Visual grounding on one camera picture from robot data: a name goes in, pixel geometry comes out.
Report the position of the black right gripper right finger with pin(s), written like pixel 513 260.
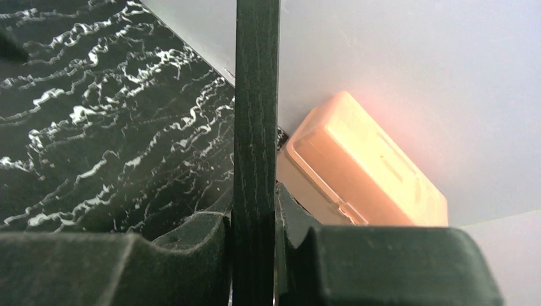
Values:
pixel 318 264

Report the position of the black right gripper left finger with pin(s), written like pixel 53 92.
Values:
pixel 186 266

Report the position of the black picture frame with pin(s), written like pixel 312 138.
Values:
pixel 255 129

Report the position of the pink plastic storage box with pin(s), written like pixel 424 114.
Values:
pixel 343 168

